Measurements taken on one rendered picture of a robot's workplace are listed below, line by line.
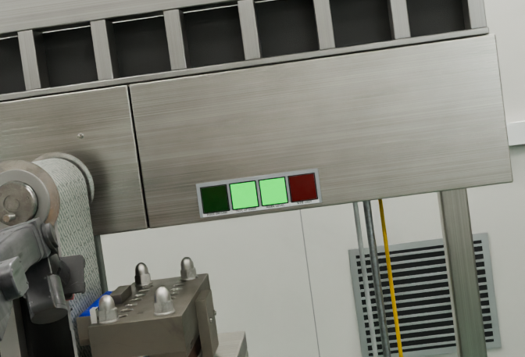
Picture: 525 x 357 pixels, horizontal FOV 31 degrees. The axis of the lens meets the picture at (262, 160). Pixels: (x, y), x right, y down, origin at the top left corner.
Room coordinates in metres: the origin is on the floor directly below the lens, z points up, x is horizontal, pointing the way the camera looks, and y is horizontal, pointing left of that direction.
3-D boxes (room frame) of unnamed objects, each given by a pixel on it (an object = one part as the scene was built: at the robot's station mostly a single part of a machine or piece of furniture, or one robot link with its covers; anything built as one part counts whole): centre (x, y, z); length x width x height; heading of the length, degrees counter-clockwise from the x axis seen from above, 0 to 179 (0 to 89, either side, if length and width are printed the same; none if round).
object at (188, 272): (1.93, 0.18, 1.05); 0.04 x 0.04 x 0.04
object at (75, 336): (1.75, 0.36, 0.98); 0.23 x 0.01 x 0.09; 176
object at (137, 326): (1.78, 0.24, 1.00); 0.40 x 0.16 x 0.06; 176
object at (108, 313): (1.61, 0.30, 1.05); 0.04 x 0.04 x 0.04
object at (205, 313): (1.79, 0.14, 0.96); 0.10 x 0.03 x 0.11; 176
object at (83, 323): (1.74, 0.33, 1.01); 0.23 x 0.03 x 0.05; 176
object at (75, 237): (1.74, 0.36, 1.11); 0.23 x 0.01 x 0.18; 176
